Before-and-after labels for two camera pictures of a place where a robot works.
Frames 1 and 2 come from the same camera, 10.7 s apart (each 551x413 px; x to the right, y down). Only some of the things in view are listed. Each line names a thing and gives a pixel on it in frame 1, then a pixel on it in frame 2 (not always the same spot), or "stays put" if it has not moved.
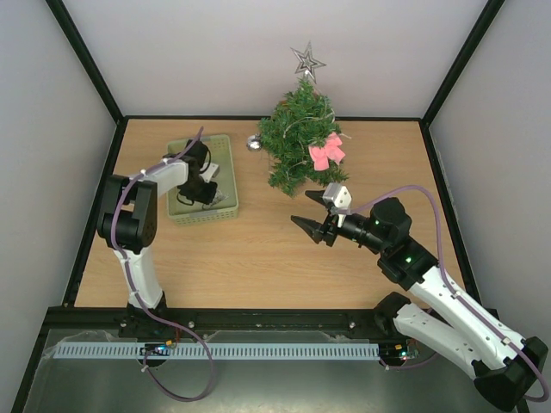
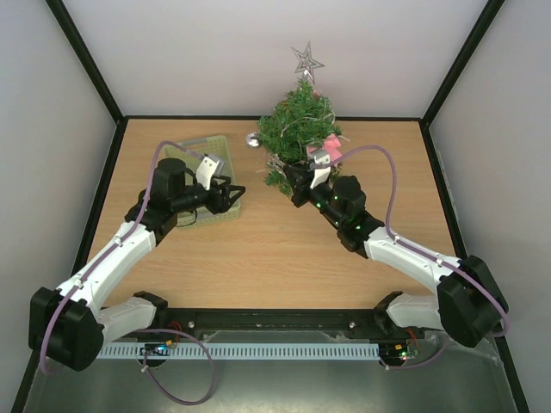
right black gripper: [328, 228] -> [300, 186]
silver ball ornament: [254, 143] stays put
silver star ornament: [307, 62] stays put
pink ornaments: [320, 155] stays put
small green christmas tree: [301, 119] stays put
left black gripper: [207, 199] -> [223, 204]
